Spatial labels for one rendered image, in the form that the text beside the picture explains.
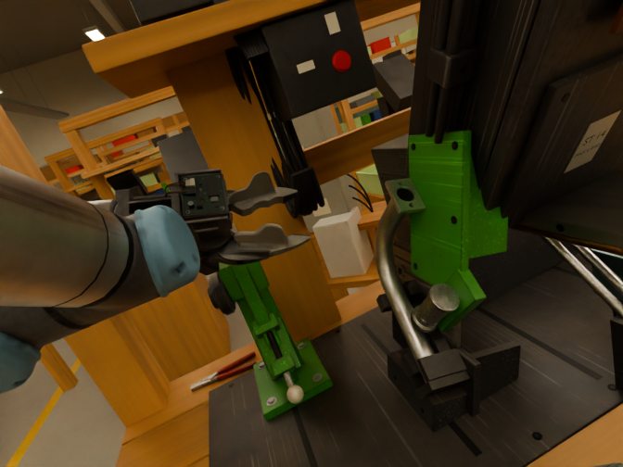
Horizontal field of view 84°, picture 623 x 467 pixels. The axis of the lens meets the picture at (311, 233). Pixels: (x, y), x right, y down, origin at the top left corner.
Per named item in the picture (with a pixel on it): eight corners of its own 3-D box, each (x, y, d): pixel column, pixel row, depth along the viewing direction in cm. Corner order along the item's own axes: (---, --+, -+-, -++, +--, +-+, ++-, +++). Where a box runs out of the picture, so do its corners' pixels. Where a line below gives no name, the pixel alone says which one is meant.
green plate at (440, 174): (512, 289, 46) (522, 124, 41) (459, 303, 44) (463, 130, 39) (454, 264, 57) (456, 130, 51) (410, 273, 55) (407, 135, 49)
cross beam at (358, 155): (570, 81, 98) (566, 46, 95) (108, 274, 75) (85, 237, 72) (553, 83, 102) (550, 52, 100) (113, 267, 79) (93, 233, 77)
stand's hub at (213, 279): (238, 318, 58) (220, 280, 56) (221, 326, 58) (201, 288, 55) (235, 300, 65) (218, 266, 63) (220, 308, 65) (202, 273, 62)
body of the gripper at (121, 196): (235, 220, 37) (109, 235, 34) (238, 258, 44) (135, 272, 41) (226, 165, 40) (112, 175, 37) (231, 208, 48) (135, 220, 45)
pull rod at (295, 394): (308, 401, 56) (295, 374, 55) (292, 410, 56) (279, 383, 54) (299, 381, 62) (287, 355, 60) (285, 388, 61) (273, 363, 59)
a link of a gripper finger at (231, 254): (268, 262, 41) (192, 255, 40) (267, 268, 43) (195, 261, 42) (272, 229, 44) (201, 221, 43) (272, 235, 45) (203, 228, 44)
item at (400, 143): (580, 254, 72) (562, 87, 61) (460, 319, 66) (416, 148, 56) (508, 234, 89) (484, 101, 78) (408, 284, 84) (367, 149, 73)
